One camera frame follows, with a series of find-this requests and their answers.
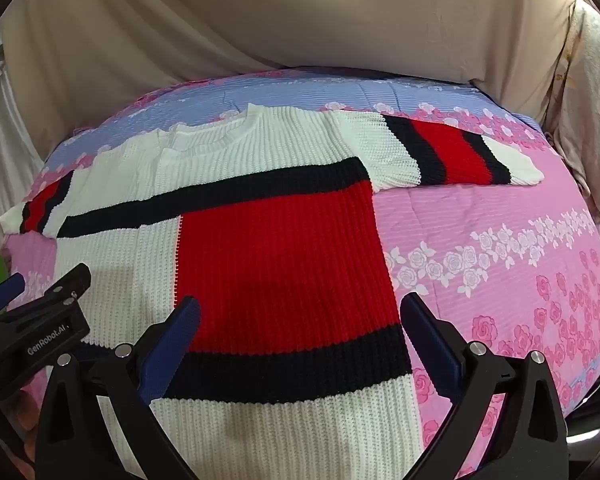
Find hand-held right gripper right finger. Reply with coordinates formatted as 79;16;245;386
400;291;571;480

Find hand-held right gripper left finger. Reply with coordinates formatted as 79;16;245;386
35;296;203;480

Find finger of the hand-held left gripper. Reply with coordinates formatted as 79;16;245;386
0;272;26;328
27;262;92;317

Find white red black knit sweater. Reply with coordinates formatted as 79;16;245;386
0;102;546;480

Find person's left hand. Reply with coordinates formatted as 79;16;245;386
2;385;46;461

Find pink floral bed sheet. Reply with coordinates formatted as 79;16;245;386
2;67;600;480

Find white curtain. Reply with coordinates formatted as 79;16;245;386
0;45;56;246

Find floral pillow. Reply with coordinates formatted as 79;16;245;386
545;0;600;226

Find beige backdrop cloth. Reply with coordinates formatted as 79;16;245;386
0;0;586;161

